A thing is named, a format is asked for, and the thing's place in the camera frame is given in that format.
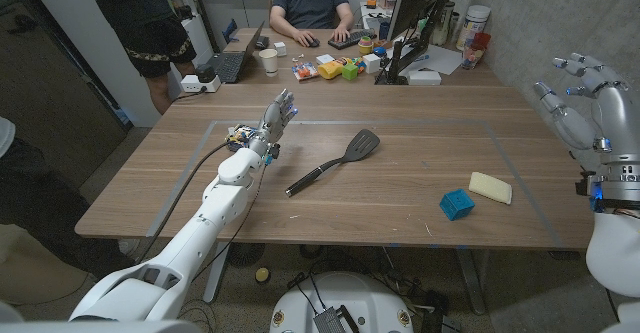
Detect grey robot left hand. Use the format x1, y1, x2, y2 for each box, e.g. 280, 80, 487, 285
248, 88, 300, 157

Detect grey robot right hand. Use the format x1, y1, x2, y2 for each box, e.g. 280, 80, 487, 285
532, 51, 640, 202

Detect blue cube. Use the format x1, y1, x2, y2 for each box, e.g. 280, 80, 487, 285
439, 188, 476, 222

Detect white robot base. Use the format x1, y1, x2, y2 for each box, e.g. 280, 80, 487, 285
268, 271, 415, 333

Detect black slotted spatula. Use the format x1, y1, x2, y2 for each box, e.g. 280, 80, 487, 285
284, 128, 381, 198

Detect pale yellow sponge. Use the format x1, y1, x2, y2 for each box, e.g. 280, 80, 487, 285
468, 171, 514, 206

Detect colourful wrist circuit board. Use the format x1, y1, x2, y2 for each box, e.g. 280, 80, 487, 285
224, 124, 259, 153

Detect white paper cup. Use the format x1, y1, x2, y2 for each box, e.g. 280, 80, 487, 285
258, 48, 279, 78

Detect orange snack packet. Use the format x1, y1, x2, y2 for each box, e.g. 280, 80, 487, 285
291, 61, 320, 82

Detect black laptop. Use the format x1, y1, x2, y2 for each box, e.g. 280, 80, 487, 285
207, 20, 266, 85

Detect yellow cylinder container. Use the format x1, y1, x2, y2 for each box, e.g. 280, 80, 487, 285
317, 58, 351, 81

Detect blue chair back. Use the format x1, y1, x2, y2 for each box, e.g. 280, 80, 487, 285
222, 18, 240, 44

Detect white shelf unit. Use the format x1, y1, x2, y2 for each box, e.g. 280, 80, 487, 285
158, 0, 215, 69

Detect black keyboard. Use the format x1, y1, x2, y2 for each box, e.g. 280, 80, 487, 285
327, 28, 377, 51

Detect large white cube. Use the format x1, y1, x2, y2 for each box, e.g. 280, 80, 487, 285
362, 52, 382, 75

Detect seated person in dark shirt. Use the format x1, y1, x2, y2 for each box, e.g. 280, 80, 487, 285
268, 0, 355, 48

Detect black round floor fan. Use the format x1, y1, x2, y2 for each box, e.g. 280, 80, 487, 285
225, 242, 267, 268

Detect white table leg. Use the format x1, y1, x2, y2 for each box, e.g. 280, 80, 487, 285
202, 242, 231, 304
457, 248, 489, 316

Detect standing person in black shorts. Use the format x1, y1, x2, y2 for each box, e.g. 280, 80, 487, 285
82, 0, 199, 116

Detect white labelled canister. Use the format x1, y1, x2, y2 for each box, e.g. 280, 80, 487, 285
455, 4, 492, 52

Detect white paper sheets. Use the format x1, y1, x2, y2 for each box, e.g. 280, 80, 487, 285
399, 42, 464, 77

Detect black computer monitor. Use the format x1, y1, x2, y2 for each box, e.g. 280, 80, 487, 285
387, 0, 449, 42

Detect person in black trousers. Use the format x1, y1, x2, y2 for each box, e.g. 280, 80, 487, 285
0, 116, 141, 279

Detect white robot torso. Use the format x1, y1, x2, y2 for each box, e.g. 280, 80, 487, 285
0, 300, 201, 333

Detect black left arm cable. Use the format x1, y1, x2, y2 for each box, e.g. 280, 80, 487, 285
134, 140, 231, 264

